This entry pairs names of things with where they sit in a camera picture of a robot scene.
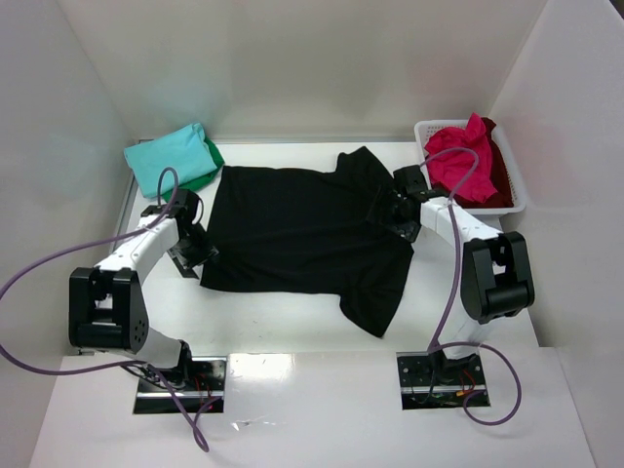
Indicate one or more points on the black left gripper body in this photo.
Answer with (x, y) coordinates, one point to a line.
(193, 252)

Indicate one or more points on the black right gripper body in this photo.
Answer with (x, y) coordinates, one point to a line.
(403, 228)

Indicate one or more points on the black t shirt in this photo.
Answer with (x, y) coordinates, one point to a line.
(303, 231)

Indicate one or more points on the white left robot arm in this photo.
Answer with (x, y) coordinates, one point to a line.
(107, 310)

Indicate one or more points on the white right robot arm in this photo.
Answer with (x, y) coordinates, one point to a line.
(491, 274)

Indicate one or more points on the folded green t shirt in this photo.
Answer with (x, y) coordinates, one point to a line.
(199, 167)

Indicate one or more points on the crumpled pink t shirt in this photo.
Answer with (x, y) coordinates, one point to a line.
(454, 150)

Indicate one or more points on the white plastic basket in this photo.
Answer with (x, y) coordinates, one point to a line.
(424, 129)

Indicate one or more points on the folded light blue t shirt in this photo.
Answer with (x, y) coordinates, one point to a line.
(149, 159)

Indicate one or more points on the dark red t shirt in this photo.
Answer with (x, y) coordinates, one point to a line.
(499, 185)

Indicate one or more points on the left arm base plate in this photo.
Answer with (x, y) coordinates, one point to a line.
(205, 387)

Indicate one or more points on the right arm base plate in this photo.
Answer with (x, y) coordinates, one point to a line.
(434, 382)

